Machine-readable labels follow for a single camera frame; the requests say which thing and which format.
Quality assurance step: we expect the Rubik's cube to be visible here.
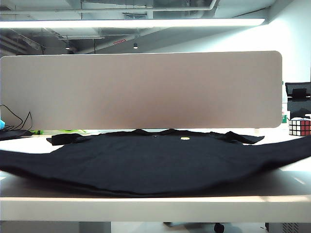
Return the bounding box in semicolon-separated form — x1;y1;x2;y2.
288;117;311;137

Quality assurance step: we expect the black polo T-shirt green logo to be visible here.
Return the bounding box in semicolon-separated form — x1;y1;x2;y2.
0;128;311;198

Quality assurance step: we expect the beige desk divider panel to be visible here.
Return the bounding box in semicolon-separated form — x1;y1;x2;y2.
0;50;284;131

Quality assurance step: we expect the plastic bottle green label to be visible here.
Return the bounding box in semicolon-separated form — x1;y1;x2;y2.
281;106;289;125

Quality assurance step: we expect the black office chair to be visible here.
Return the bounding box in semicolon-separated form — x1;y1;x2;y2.
285;82;311;120

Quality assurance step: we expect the grey vented cabinet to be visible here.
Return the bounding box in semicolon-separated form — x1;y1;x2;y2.
264;222;311;233

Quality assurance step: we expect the thin black cable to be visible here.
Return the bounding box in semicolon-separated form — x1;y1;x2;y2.
0;104;34;131

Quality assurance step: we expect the long ceiling light strip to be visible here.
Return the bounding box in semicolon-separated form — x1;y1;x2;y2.
0;18;266;29

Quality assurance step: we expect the black flat desk item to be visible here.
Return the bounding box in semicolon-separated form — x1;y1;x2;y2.
0;129;34;141

